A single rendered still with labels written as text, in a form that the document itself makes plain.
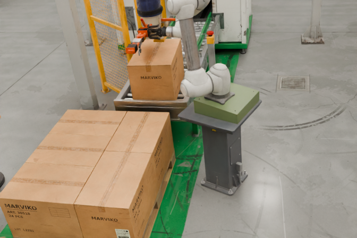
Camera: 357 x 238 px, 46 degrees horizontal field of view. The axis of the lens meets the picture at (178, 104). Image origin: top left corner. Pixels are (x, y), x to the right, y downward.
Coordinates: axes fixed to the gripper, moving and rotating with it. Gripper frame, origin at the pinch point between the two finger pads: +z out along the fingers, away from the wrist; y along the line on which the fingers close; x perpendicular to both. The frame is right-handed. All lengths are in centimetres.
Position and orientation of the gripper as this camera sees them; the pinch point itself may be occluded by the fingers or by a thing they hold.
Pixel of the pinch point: (144, 32)
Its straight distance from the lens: 366.7
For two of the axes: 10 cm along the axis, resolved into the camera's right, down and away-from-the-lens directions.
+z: -9.8, -0.1, 2.1
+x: 1.8, -5.2, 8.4
